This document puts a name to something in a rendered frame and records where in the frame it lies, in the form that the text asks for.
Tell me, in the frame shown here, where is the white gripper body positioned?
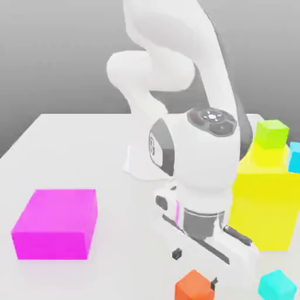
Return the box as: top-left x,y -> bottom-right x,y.
161,212 -> 260,279

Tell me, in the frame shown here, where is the small orange cube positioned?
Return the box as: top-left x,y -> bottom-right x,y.
174,269 -> 216,300

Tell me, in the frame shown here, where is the small turquoise cube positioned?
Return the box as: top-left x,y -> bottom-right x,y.
257,269 -> 298,300

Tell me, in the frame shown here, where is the small cyan cube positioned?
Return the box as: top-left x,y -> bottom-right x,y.
287,141 -> 300,175

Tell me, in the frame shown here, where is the small lime green cube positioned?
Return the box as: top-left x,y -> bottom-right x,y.
254,119 -> 291,151

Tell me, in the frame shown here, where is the large yellow box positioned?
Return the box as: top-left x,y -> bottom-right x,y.
228,139 -> 300,252

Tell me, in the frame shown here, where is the large magenta box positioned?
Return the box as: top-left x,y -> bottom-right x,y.
11,188 -> 98,261

